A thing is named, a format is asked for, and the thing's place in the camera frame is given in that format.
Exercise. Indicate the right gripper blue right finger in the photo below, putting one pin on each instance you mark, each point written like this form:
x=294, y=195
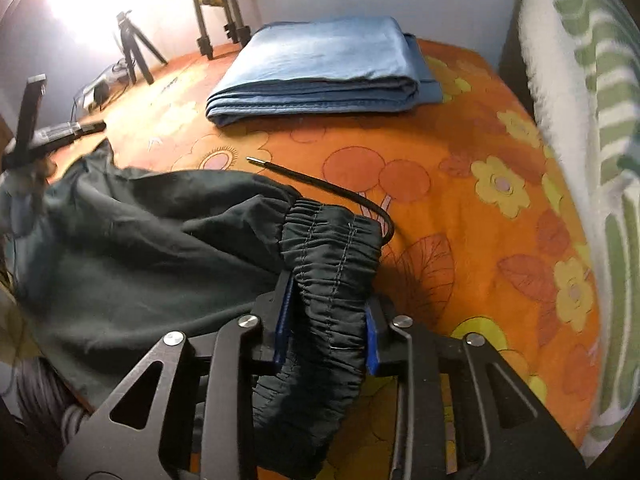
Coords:
x=380, y=357

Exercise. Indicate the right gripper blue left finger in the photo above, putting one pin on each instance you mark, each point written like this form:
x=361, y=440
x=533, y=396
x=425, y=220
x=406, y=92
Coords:
x=276, y=319

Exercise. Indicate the dark green pants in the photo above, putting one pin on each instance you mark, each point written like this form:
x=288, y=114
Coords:
x=118, y=257

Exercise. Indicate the left hand white glove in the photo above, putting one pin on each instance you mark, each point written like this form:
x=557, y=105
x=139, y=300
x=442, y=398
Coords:
x=21, y=196

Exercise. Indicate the black power adapter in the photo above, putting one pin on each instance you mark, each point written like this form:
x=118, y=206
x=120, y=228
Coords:
x=101, y=92

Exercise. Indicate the black tripod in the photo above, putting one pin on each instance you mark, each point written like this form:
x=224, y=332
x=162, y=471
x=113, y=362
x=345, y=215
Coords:
x=130, y=38

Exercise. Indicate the folded blue blanket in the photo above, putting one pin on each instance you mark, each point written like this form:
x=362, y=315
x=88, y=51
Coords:
x=341, y=66

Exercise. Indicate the green striped white pillow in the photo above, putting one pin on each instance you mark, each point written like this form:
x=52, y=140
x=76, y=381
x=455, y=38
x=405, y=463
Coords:
x=582, y=64

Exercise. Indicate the black pants drawstring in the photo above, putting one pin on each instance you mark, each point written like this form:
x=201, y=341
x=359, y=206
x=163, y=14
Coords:
x=332, y=189

